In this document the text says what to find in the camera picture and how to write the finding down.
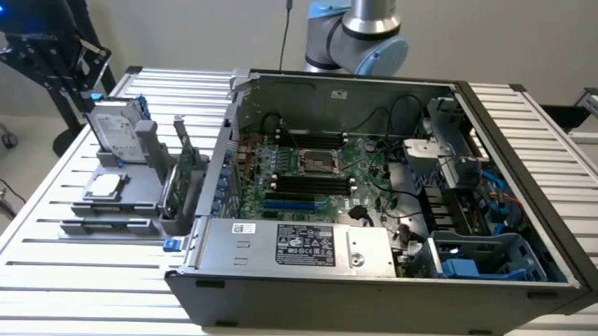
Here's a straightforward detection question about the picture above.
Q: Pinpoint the green motherboard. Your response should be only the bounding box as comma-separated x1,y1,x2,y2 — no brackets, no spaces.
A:
234,134,424,225

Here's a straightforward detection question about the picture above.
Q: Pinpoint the thin black hanging cable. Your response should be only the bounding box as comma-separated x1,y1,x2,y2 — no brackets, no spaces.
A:
279,0,293,71

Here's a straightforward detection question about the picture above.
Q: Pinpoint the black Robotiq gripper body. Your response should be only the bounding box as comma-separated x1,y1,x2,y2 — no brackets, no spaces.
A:
0,0,84,54

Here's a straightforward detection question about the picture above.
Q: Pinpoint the black stand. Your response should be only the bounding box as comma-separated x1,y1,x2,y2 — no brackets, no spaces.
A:
45,0,117,157

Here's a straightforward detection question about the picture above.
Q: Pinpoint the aluminium profile frame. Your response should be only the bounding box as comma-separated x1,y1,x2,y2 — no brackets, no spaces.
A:
567,87,598,144

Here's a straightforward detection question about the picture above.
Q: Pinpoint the red SATA wire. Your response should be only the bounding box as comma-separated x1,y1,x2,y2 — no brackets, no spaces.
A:
499,195,524,211

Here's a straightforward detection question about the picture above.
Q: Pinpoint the black looped power wire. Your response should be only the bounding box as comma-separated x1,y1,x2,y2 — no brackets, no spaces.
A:
260,111,281,138

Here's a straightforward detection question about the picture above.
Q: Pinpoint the black floor cable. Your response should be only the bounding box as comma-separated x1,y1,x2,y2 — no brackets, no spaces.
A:
0,178,26,218

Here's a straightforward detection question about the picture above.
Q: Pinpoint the black expansion slot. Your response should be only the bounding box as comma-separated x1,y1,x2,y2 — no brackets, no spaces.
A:
264,191,315,201

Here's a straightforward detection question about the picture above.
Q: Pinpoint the black box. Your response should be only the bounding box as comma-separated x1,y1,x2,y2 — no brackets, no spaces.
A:
539,104,590,134

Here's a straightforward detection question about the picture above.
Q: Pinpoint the green graphics card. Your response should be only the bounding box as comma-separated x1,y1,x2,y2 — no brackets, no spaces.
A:
157,115,200,218

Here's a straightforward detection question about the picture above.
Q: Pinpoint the blue SATA wire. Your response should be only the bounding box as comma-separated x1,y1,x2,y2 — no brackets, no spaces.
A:
471,167,511,225

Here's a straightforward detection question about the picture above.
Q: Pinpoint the silver CPU chip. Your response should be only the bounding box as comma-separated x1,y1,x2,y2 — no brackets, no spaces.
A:
89,174,126,197

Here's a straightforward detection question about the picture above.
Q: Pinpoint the black RAM slot bank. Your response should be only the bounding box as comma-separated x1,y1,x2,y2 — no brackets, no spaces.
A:
275,127,349,150
269,174,356,195

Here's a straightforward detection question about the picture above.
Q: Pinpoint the black chair caster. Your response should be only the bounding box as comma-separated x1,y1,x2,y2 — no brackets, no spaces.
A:
0,122,20,150

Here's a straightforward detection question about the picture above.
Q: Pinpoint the silver hard disk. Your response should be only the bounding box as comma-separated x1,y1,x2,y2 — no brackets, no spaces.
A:
88,101,141,164

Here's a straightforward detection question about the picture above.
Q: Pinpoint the metal CPU socket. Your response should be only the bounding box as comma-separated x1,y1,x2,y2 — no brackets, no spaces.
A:
297,148,344,176

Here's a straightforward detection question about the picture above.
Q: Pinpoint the metal disk bay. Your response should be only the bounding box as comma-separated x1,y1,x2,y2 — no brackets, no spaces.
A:
421,97,491,190

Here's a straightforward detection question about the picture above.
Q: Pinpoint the silver power supply unit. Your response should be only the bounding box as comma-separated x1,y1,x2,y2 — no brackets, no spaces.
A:
185,217,397,279

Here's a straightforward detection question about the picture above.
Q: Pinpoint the black open PC case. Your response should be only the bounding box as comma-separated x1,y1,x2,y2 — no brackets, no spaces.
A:
162,68,598,328

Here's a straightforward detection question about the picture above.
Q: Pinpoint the blue plastic drive cage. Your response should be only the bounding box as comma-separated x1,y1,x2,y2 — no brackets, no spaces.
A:
419,230,548,281

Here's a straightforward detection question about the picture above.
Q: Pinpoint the blue expansion slot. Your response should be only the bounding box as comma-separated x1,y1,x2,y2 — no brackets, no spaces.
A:
264,199,315,211

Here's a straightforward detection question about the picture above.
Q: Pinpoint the grey parts rack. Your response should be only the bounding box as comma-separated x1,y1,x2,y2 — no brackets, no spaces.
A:
57,120,209,241

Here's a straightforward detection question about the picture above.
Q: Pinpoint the long black arched wire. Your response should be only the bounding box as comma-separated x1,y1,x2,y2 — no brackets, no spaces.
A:
368,94,428,141

